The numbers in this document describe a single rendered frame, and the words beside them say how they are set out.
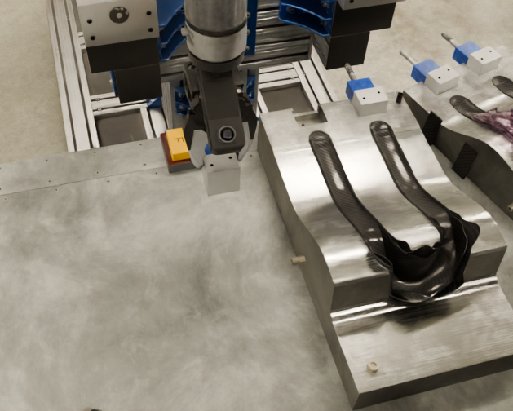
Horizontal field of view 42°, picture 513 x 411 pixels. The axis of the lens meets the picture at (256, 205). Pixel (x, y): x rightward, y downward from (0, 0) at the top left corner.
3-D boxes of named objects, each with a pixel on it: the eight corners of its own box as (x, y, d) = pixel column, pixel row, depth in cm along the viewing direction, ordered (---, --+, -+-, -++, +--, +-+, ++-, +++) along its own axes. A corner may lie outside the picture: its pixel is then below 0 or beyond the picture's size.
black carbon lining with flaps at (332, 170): (302, 141, 114) (307, 100, 106) (389, 125, 117) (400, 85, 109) (377, 320, 94) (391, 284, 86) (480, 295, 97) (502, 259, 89)
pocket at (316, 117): (289, 123, 119) (290, 108, 116) (316, 118, 120) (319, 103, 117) (296, 142, 116) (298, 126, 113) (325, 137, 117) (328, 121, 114)
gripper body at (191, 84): (234, 86, 98) (236, 17, 89) (249, 127, 93) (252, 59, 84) (183, 94, 97) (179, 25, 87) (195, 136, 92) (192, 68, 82)
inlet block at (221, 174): (190, 135, 109) (188, 111, 105) (219, 130, 110) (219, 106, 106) (207, 196, 101) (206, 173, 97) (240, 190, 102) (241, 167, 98)
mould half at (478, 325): (256, 149, 122) (259, 94, 111) (389, 125, 127) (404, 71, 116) (351, 410, 93) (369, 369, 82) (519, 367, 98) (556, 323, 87)
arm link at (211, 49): (254, 33, 80) (187, 41, 79) (253, 62, 84) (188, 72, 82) (238, -5, 84) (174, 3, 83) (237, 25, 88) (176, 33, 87)
